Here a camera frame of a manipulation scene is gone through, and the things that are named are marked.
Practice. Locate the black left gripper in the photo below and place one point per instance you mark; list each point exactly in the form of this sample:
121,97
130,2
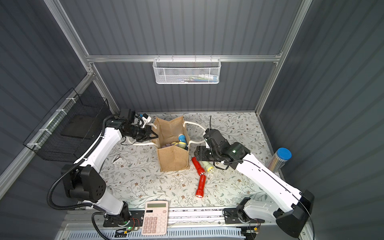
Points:
147,132

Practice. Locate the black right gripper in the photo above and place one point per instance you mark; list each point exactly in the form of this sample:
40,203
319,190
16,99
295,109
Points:
202,151

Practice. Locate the green flashlight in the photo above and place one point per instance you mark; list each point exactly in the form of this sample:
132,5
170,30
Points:
181,145
207,166

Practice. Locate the red flashlight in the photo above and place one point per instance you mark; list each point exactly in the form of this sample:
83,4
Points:
201,186
199,168

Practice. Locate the brown paper tote bag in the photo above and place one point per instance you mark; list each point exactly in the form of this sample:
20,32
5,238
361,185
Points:
172,159

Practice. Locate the blue flashlight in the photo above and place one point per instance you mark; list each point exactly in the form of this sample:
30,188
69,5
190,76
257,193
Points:
182,138

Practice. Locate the red flashlight bottom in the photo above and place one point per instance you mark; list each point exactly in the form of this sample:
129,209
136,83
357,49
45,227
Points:
201,186

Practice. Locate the purple flashlight bottom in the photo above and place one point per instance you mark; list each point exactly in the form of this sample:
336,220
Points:
169,145

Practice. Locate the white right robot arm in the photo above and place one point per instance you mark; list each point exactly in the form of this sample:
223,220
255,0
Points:
290,208

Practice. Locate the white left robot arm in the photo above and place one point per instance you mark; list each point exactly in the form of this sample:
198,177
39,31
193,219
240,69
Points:
82,179

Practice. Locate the blue-lidded cylinder container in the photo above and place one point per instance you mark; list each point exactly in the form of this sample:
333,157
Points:
279,159

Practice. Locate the markers in white basket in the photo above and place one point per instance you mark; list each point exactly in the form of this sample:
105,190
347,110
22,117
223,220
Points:
206,78

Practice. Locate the pink calculator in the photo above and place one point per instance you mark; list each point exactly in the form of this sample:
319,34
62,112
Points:
155,220

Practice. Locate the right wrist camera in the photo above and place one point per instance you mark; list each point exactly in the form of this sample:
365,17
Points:
215,140

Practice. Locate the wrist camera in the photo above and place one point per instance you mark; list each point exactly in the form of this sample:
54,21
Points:
132,117
215,140

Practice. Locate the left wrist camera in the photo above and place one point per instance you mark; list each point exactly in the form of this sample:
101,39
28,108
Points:
132,117

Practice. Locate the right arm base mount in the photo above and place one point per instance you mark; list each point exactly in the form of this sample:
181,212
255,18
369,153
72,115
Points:
235,216

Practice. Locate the black wire basket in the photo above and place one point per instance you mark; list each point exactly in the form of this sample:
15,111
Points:
71,129

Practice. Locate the white wire mesh basket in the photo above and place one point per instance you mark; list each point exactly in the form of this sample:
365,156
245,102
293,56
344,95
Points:
169,73

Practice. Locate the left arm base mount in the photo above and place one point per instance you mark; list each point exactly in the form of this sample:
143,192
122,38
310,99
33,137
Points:
135,220

